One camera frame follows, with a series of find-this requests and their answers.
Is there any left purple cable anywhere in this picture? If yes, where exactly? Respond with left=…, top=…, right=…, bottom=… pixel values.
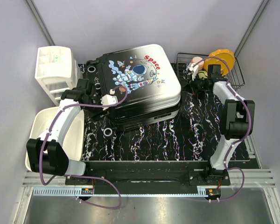
left=40, top=85, right=122, bottom=209

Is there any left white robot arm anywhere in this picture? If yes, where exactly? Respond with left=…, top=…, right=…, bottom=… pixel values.
left=26, top=79, right=98, bottom=185

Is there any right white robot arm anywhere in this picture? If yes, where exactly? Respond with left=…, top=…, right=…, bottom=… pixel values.
left=187, top=63, right=255, bottom=185

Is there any green ceramic mug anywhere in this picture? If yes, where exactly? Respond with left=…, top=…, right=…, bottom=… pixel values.
left=197, top=70, right=208, bottom=79

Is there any yellow round plate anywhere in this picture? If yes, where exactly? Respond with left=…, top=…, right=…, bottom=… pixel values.
left=203, top=49, right=236, bottom=76

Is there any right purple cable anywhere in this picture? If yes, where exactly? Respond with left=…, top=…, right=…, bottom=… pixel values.
left=193, top=56, right=252, bottom=202

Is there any black white space suitcase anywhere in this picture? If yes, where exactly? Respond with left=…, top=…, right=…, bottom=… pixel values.
left=85, top=44, right=181, bottom=131

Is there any white drawer organizer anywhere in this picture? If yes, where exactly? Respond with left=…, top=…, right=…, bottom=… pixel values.
left=35, top=46, right=82, bottom=106

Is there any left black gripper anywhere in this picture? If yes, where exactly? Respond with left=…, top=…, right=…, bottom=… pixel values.
left=83, top=95, right=110, bottom=122

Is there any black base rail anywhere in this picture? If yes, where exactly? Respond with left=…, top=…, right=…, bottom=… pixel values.
left=65, top=160, right=231, bottom=189

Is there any wrist white camera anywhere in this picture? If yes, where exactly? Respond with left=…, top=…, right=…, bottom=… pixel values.
left=101, top=89, right=118, bottom=111
left=186, top=63, right=199, bottom=81

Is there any black wire dish rack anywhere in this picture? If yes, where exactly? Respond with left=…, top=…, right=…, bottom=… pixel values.
left=171, top=52, right=245, bottom=91

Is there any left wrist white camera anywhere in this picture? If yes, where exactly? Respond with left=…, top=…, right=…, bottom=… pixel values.
left=101, top=89, right=118, bottom=111

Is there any purple cable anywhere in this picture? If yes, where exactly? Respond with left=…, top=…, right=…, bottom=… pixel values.
left=40, top=85, right=122, bottom=209
left=193, top=56, right=252, bottom=202

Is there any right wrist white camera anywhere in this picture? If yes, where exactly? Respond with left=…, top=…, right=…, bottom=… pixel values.
left=186, top=63, right=199, bottom=81

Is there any pink plastic cup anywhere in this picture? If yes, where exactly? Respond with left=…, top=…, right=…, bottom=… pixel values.
left=191, top=56, right=204, bottom=70

